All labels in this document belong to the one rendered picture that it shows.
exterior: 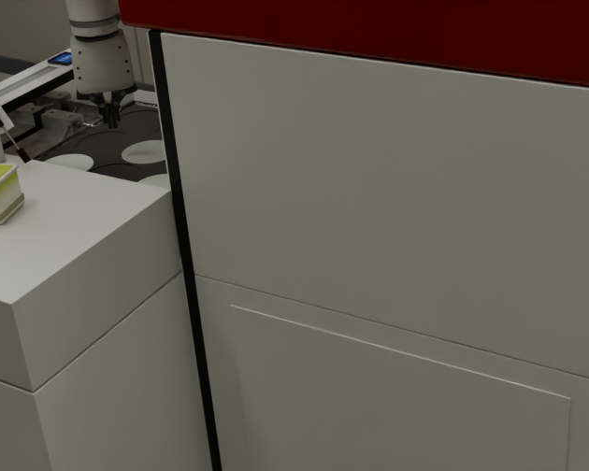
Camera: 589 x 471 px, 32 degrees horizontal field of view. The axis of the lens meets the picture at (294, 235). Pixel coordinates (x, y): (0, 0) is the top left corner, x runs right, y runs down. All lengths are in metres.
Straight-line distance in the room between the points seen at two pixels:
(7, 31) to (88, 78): 3.31
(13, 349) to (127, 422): 0.29
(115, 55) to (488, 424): 0.87
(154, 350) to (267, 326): 0.19
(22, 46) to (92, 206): 3.51
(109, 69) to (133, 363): 0.52
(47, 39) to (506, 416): 3.75
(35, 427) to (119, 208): 0.34
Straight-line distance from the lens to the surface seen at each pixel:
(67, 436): 1.57
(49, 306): 1.46
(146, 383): 1.68
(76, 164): 1.91
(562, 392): 1.45
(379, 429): 1.64
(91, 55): 1.82
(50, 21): 4.89
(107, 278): 1.54
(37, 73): 2.22
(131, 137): 1.98
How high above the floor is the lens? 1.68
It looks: 30 degrees down
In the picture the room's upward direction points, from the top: 5 degrees counter-clockwise
